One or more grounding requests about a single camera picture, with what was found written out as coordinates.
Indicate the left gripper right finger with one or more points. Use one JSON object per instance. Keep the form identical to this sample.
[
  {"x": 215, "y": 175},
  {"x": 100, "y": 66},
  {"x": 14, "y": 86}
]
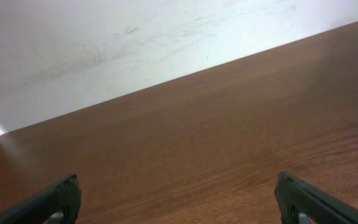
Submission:
[{"x": 300, "y": 202}]

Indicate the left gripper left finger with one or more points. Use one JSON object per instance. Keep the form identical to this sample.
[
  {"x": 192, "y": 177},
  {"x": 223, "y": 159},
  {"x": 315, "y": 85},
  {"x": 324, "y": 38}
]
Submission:
[{"x": 58, "y": 203}]

